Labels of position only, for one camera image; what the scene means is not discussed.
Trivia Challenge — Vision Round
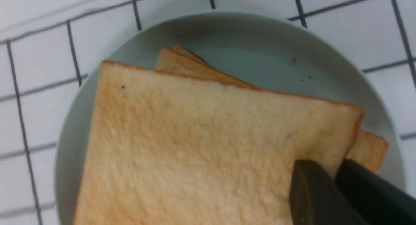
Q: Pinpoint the toast slice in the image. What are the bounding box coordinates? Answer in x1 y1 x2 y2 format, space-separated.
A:
73 60 364 225
172 43 209 66
155 48 389 173

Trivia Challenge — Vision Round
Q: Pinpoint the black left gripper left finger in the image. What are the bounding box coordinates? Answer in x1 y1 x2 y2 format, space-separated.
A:
289 160 368 225

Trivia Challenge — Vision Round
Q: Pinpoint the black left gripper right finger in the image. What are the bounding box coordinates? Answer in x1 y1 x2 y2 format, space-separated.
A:
335 159 416 225

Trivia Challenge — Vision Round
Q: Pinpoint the pale green plate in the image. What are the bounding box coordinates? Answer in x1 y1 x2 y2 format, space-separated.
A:
55 11 407 225

